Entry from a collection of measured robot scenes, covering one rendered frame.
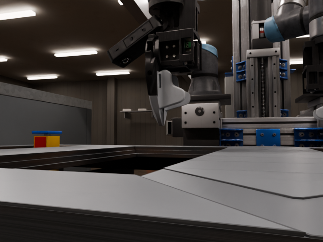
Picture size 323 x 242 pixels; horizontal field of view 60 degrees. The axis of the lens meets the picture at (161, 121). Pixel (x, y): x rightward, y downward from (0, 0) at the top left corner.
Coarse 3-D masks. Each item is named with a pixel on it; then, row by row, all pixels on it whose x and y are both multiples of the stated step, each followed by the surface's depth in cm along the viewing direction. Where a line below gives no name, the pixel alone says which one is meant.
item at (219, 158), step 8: (200, 160) 30; (208, 160) 30; (216, 160) 30; (224, 160) 30; (232, 160) 30; (240, 160) 30; (248, 160) 30; (256, 160) 30; (264, 160) 30; (272, 160) 30; (280, 160) 30; (288, 160) 30; (296, 160) 30; (304, 160) 30; (312, 160) 30; (320, 160) 30
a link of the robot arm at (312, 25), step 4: (312, 20) 62; (316, 20) 61; (320, 20) 60; (312, 24) 62; (316, 24) 61; (320, 24) 60; (312, 28) 62; (316, 28) 61; (320, 28) 60; (312, 32) 62; (316, 32) 61; (320, 32) 60; (312, 36) 62; (316, 36) 61; (320, 36) 61
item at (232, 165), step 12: (180, 168) 23; (192, 168) 23; (204, 168) 23; (216, 168) 23; (228, 168) 23; (240, 168) 23; (252, 168) 23; (264, 168) 23; (276, 168) 23; (288, 168) 23; (300, 168) 23; (312, 168) 23
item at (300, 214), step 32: (0, 160) 39; (32, 160) 43; (64, 160) 51; (96, 160) 59; (192, 192) 13; (224, 192) 13; (256, 192) 13; (0, 224) 11; (32, 224) 10; (64, 224) 10; (96, 224) 9; (128, 224) 9; (160, 224) 9; (192, 224) 8; (288, 224) 8; (320, 224) 8
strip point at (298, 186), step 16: (208, 176) 18; (224, 176) 18; (240, 176) 18; (256, 176) 18; (272, 176) 18; (288, 176) 18; (304, 176) 18; (320, 176) 18; (272, 192) 13; (288, 192) 13; (304, 192) 13; (320, 192) 13
